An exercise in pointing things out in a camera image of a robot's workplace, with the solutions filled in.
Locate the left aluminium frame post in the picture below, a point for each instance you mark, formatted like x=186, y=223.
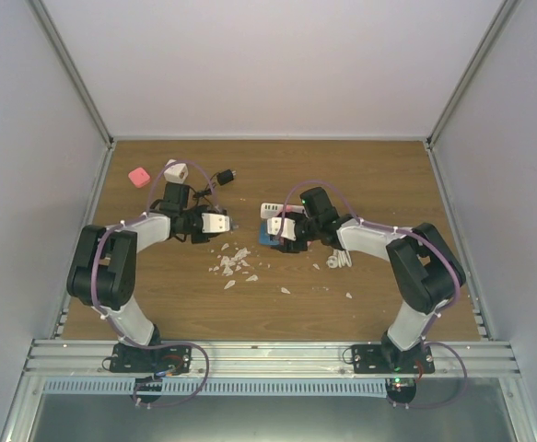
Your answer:
x=54, y=37

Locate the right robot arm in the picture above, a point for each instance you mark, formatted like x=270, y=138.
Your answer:
x=427, y=273

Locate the aluminium frame post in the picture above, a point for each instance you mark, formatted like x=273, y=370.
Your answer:
x=54, y=37
x=496, y=25

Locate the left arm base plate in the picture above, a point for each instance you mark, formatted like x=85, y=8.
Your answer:
x=127, y=359

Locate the blue cube socket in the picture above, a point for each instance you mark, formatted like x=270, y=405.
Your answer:
x=265, y=237

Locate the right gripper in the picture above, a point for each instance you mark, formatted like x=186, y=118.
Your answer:
x=289, y=248

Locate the small pink plug adapter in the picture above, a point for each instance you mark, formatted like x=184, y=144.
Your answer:
x=139, y=177

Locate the white power strip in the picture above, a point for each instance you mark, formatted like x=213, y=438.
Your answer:
x=269, y=210

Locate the white tiger cube socket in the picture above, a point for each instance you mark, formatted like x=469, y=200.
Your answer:
x=176, y=172

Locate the right aluminium frame post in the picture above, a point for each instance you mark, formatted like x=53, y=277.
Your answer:
x=496, y=25

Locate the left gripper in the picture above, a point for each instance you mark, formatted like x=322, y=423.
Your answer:
x=204, y=238

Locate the black power adapter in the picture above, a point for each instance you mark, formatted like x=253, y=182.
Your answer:
x=226, y=176

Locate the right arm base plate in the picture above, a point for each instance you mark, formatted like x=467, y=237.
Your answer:
x=385, y=359

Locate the grey slotted cable duct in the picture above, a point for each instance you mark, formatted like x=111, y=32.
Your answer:
x=230, y=387

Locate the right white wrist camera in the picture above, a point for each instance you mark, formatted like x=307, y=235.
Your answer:
x=281, y=227

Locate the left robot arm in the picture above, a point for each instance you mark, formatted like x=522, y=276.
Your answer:
x=102, y=275

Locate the aluminium front rail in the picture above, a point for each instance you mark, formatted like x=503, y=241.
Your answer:
x=75, y=358

